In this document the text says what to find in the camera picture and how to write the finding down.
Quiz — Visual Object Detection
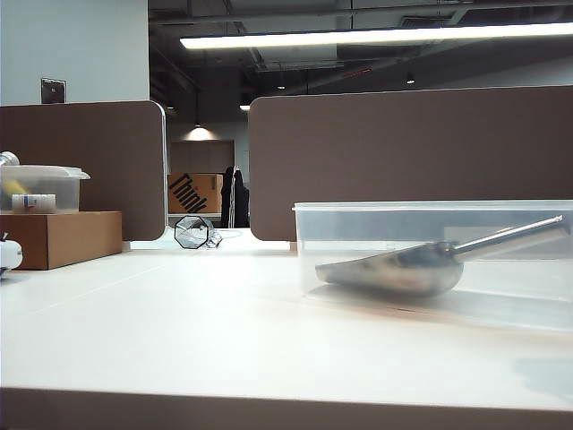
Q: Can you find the metal ice scoop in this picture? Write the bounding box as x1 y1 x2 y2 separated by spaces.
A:
315 214 565 297

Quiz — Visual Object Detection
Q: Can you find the cardboard box printed Think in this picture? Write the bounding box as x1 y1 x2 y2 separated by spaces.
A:
167 173 224 215

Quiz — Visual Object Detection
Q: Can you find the plain brown cardboard box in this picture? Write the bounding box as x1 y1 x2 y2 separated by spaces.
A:
0 211 124 271

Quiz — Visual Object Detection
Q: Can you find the small lidded clear plastic box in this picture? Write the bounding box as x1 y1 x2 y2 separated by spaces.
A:
0 164 91 214

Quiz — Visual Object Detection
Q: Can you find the yellow item in clear box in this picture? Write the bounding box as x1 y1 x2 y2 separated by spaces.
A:
4 178 32 196

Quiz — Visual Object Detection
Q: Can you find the black hanging jacket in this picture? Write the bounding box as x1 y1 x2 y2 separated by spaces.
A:
220 165 251 228

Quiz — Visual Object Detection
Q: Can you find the transparent plastic storage container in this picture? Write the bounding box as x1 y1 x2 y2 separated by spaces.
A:
291 200 573 333

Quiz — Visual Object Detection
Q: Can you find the octagonal clear glass jar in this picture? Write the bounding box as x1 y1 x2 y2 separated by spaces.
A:
174 215 224 251

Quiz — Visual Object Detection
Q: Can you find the distant brown office partition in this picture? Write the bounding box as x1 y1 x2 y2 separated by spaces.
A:
169 139 235 176

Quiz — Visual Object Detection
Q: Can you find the wide brown desk partition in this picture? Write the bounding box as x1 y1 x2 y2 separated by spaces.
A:
248 85 573 243

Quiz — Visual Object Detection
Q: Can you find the brown desk partition silver trim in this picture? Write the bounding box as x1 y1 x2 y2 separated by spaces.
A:
0 99 167 243

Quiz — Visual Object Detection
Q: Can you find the long ceiling light strip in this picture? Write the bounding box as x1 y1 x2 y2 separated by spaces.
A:
179 21 573 50

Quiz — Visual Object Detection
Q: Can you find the white bottle with label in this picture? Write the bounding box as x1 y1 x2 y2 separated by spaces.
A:
11 193 58 214

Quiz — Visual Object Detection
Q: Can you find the white rounded device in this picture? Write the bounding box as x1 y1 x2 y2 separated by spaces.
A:
0 232 23 277

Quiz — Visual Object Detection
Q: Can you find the grey wall switch panel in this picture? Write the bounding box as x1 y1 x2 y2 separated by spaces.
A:
40 77 67 105

